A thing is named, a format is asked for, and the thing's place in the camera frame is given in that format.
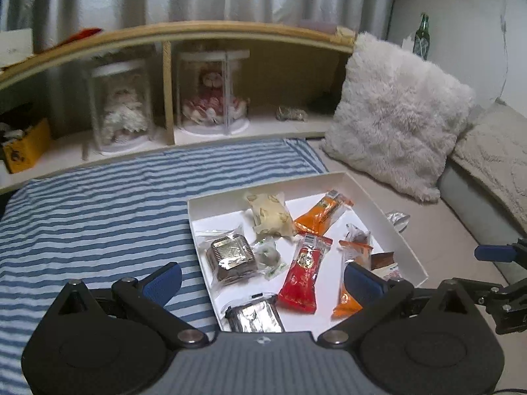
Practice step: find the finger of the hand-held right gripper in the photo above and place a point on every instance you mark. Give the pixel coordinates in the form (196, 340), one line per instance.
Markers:
(492, 253)
(508, 304)

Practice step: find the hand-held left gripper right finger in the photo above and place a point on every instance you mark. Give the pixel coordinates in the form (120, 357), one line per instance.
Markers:
(364, 284)

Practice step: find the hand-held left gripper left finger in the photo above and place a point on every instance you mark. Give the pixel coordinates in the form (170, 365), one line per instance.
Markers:
(162, 284)

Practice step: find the orange snack packet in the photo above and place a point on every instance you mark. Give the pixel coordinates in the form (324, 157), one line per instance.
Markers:
(346, 304)
(317, 218)

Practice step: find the brown long snack packet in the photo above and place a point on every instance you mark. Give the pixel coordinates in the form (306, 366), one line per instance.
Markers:
(383, 260)

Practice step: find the red snack packet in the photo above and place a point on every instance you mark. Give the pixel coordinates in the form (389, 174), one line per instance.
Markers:
(302, 279)

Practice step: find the square brown cake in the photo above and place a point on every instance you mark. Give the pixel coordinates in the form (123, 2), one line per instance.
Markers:
(255, 317)
(230, 255)

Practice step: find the white shallow cardboard box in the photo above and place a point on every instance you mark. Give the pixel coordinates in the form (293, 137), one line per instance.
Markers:
(222, 220)

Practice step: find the cream yellow pastry packet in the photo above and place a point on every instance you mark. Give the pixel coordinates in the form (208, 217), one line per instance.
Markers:
(267, 214)

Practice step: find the beige mattress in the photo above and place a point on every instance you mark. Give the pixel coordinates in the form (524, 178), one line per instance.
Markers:
(432, 230)

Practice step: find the crumpled foil wrapper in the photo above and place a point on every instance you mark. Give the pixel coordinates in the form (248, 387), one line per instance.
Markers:
(397, 220)

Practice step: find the blue striped blanket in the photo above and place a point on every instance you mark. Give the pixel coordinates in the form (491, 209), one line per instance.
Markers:
(103, 214)

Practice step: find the beige textured cushion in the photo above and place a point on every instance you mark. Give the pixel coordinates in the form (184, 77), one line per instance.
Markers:
(494, 156)

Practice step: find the white fluffy pillow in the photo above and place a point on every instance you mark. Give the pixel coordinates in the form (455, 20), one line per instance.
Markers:
(395, 119)

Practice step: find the white dress doll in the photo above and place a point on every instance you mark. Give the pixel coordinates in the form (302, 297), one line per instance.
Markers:
(123, 115)

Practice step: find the small ornament on shelf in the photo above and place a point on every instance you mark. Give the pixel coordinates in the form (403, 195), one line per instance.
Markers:
(291, 114)

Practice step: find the yellow box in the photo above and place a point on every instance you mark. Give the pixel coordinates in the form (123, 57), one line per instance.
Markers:
(29, 150)

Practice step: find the pink dress doll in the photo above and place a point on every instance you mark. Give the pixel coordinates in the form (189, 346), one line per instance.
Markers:
(212, 98)

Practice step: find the clear doll case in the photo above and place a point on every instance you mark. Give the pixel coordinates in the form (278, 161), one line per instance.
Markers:
(119, 68)
(214, 55)

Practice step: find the green glass bottle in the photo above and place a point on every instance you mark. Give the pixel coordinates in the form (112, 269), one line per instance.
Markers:
(422, 41)

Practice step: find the wooden shelf unit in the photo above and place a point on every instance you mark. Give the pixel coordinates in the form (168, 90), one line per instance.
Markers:
(185, 31)

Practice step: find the red cloth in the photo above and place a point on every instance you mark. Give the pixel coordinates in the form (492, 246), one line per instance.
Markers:
(82, 36)

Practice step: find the white storage box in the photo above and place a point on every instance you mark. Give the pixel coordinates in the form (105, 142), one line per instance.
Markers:
(14, 49)

